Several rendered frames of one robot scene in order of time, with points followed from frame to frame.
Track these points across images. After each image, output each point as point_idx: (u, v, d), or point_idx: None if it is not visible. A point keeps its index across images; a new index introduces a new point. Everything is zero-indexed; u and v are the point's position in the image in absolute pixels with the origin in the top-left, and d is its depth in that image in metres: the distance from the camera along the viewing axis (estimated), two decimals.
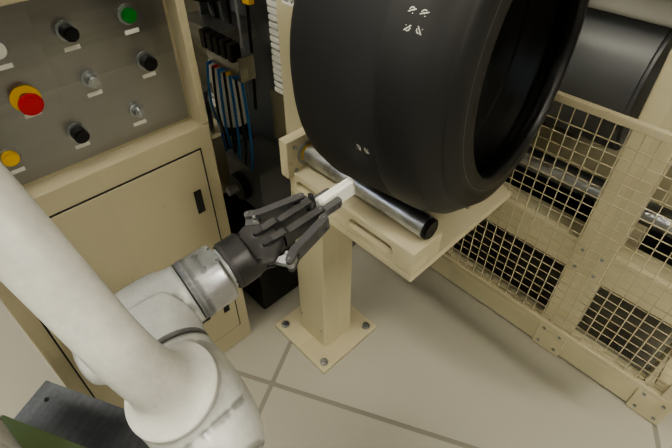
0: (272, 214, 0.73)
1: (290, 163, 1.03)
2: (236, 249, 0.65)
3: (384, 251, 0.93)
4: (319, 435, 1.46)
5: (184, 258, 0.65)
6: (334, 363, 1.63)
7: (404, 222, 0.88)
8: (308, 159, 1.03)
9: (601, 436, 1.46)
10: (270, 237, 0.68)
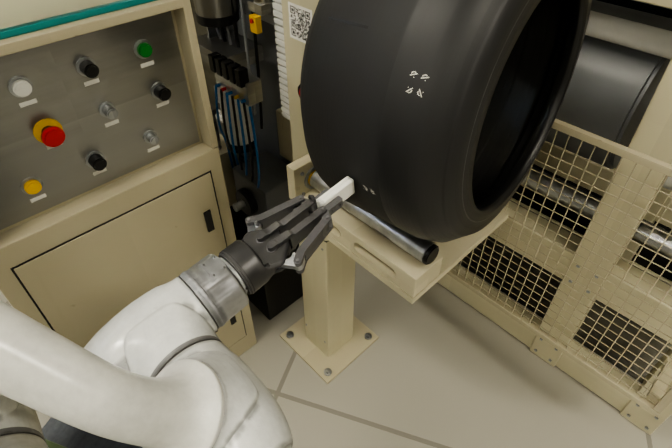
0: (274, 219, 0.73)
1: (297, 188, 1.08)
2: (243, 255, 0.64)
3: (387, 274, 0.98)
4: (323, 444, 1.51)
5: (190, 268, 0.63)
6: (337, 373, 1.68)
7: (408, 244, 0.92)
8: (315, 181, 1.07)
9: (596, 445, 1.51)
10: (276, 241, 0.67)
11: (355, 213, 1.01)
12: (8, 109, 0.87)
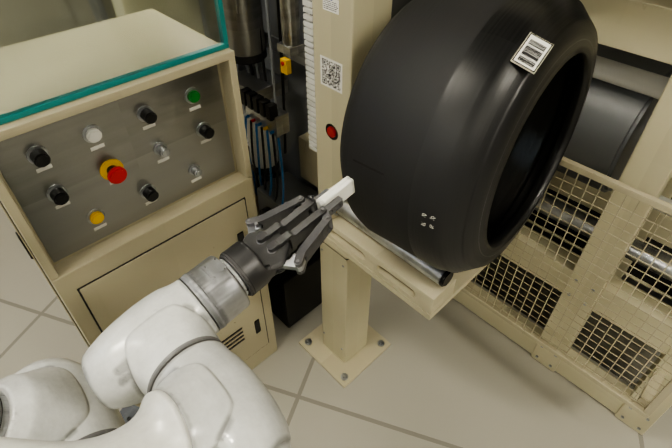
0: (274, 219, 0.73)
1: None
2: (244, 256, 0.64)
3: (407, 294, 1.12)
4: (342, 443, 1.64)
5: (191, 270, 0.63)
6: (353, 378, 1.81)
7: (425, 271, 1.06)
8: (341, 212, 1.21)
9: (592, 444, 1.64)
10: (276, 242, 0.67)
11: (378, 241, 1.15)
12: (81, 153, 1.00)
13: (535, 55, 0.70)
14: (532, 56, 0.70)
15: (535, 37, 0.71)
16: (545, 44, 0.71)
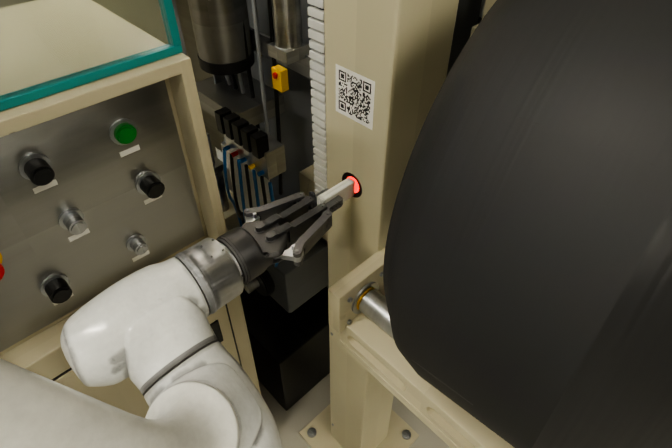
0: (272, 212, 0.72)
1: (342, 317, 0.77)
2: (243, 240, 0.62)
3: None
4: None
5: (187, 249, 0.61)
6: None
7: None
8: (370, 317, 0.79)
9: None
10: (275, 231, 0.66)
11: None
12: None
13: None
14: None
15: None
16: None
